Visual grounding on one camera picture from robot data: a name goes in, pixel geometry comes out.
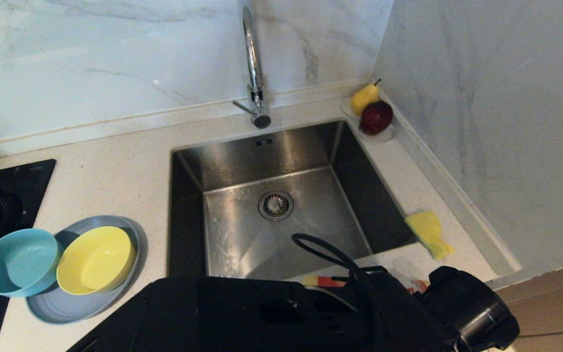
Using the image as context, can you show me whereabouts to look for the white orange dish soap bottle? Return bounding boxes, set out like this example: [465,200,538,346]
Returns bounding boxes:
[301,275,430,295]

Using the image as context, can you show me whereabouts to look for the stainless steel sink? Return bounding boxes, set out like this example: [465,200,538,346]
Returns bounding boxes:
[167,120,419,284]

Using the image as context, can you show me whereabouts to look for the round metal sink drain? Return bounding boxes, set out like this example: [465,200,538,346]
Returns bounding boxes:
[257,190,294,221]

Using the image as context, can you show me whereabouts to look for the yellow sponge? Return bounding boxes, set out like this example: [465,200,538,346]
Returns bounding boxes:
[405,210,455,261]

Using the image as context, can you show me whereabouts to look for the chrome faucet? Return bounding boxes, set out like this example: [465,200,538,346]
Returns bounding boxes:
[232,0,272,130]

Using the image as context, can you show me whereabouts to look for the small white dish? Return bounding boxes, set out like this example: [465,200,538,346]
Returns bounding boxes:
[343,97,397,144]

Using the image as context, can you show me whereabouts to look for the dark red apple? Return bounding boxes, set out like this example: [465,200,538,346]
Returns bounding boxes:
[360,100,394,135]

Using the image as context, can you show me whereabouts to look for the yellow pear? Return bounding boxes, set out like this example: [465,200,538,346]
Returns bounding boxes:
[350,78,382,116]

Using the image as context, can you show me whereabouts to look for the yellow plastic bowl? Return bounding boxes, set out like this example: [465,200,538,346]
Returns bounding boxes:
[57,226,137,296]

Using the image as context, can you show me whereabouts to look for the blue-grey plate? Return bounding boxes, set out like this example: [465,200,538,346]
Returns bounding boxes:
[26,215,143,325]

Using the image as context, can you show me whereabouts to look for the black induction cooktop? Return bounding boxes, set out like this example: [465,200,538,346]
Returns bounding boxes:
[0,159,57,352]

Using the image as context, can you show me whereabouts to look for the teal plastic bowl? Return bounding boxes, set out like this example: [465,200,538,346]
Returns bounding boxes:
[0,228,62,298]

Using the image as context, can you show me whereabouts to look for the wooden cabinet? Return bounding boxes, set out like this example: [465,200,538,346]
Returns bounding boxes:
[494,262,563,352]

